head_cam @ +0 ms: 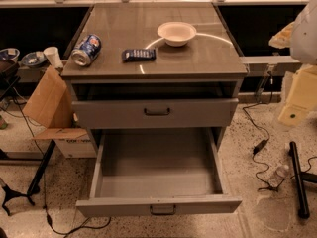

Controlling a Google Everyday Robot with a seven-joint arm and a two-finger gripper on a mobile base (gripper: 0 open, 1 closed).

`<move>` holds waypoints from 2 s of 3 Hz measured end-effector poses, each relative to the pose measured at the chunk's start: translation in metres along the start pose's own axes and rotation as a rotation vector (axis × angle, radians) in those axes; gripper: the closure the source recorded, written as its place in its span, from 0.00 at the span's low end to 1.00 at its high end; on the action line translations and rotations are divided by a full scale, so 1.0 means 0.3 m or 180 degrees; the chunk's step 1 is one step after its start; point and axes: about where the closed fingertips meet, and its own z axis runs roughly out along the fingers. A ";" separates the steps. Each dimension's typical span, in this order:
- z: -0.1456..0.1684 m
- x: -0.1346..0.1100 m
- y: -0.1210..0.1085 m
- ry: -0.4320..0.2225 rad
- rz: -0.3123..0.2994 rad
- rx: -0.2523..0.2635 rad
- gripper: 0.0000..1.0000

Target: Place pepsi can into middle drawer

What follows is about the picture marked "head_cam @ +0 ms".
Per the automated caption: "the white paper bowl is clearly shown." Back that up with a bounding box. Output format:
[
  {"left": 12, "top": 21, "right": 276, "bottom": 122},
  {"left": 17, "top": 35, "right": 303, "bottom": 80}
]
[{"left": 158, "top": 22, "right": 196, "bottom": 47}]

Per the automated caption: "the grey drawer cabinet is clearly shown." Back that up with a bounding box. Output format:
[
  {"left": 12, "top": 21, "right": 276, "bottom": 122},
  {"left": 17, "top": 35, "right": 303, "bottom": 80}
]
[{"left": 62, "top": 2, "right": 248, "bottom": 145}]

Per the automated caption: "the black stand leg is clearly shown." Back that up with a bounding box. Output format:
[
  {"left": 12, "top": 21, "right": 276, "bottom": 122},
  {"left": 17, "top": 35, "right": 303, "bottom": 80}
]
[
  {"left": 289, "top": 141, "right": 317, "bottom": 219},
  {"left": 27, "top": 140, "right": 55, "bottom": 196}
]

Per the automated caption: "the black stand leg left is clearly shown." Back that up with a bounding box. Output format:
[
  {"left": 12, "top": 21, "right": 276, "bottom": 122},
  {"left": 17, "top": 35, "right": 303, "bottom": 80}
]
[{"left": 27, "top": 140, "right": 55, "bottom": 196}]

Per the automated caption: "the black stand leg right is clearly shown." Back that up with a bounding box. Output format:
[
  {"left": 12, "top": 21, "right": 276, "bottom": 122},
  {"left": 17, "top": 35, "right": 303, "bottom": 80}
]
[{"left": 289, "top": 141, "right": 317, "bottom": 219}]

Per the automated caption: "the blue pepsi can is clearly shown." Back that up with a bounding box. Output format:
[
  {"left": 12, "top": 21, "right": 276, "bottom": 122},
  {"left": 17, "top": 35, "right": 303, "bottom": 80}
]
[{"left": 71, "top": 34, "right": 102, "bottom": 66}]

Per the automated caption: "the black tripod foot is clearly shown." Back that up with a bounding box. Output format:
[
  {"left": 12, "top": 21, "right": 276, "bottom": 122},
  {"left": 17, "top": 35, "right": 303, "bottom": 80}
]
[{"left": 0, "top": 178, "right": 35, "bottom": 216}]

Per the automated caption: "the blue plate with food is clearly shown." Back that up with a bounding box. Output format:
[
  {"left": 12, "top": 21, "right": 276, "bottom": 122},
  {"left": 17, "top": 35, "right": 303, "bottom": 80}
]
[{"left": 21, "top": 51, "right": 47, "bottom": 68}]

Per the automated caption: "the black power cable right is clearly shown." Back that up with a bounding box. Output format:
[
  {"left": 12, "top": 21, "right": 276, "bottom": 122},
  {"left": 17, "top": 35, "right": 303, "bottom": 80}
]
[{"left": 242, "top": 70, "right": 317, "bottom": 193}]

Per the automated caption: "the dark blue snack packet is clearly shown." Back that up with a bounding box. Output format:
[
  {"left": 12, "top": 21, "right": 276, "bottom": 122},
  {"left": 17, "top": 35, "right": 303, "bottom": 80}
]
[{"left": 122, "top": 49, "right": 156, "bottom": 62}]

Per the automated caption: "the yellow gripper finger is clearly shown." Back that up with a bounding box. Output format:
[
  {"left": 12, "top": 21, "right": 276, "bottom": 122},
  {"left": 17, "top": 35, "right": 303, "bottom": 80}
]
[
  {"left": 277, "top": 64, "right": 317, "bottom": 127},
  {"left": 268, "top": 22, "right": 294, "bottom": 49}
]

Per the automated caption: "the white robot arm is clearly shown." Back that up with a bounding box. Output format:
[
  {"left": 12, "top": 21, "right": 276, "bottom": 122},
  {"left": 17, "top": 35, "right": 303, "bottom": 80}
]
[{"left": 268, "top": 0, "right": 317, "bottom": 127}]

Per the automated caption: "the clear plastic water bottle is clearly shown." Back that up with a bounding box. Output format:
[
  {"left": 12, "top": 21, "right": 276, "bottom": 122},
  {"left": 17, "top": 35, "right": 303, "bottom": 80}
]
[{"left": 268, "top": 165, "right": 290, "bottom": 188}]

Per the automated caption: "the blue bowl at left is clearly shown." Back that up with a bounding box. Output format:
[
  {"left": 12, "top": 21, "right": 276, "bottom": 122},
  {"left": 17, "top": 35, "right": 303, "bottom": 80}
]
[{"left": 0, "top": 48, "right": 20, "bottom": 62}]

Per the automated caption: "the white paper cup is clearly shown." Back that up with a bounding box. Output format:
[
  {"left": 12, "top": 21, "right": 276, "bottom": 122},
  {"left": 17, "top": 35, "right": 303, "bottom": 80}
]
[{"left": 44, "top": 47, "right": 63, "bottom": 68}]

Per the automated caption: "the brown cardboard box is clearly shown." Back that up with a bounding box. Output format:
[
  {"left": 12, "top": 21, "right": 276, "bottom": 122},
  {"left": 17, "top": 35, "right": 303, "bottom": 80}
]
[{"left": 23, "top": 65, "right": 96, "bottom": 158}]

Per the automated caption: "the black floor cable left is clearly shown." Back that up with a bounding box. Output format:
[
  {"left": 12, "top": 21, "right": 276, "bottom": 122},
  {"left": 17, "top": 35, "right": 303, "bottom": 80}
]
[{"left": 0, "top": 96, "right": 113, "bottom": 236}]

